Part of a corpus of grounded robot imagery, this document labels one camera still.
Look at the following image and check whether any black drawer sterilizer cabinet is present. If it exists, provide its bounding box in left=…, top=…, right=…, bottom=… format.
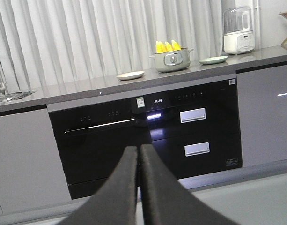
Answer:
left=131, top=79, right=243, bottom=179

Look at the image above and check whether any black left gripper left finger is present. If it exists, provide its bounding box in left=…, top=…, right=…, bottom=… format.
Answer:
left=59, top=146, right=138, bottom=225

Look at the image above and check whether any white curtain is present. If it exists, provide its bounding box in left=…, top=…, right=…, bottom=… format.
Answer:
left=0, top=0, right=261, bottom=91

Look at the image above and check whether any beige plate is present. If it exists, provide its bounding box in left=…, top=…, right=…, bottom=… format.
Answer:
left=117, top=71, right=145, bottom=81

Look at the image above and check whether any green electric cooking pot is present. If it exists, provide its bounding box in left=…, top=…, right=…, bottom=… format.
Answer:
left=149, top=48, right=193, bottom=73

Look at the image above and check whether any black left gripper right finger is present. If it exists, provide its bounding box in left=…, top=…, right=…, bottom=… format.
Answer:
left=140, top=144, right=236, bottom=225

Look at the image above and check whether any green plate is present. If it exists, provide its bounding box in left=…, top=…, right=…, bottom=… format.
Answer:
left=199, top=56, right=228, bottom=65

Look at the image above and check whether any black built-in dishwasher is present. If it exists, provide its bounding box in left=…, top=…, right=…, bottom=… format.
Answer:
left=49, top=97, right=150, bottom=199

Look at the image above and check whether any corn cob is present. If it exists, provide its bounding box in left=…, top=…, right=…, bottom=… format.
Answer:
left=164, top=41, right=174, bottom=52
left=155, top=40, right=167, bottom=53
left=171, top=39, right=182, bottom=51

